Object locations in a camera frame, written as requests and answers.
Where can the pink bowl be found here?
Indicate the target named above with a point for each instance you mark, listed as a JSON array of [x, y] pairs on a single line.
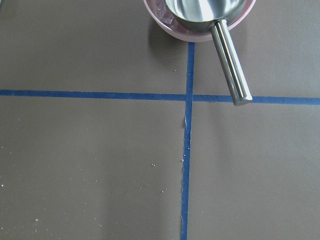
[[164, 18]]

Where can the metal scoop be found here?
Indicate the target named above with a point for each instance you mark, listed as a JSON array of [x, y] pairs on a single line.
[[213, 16]]

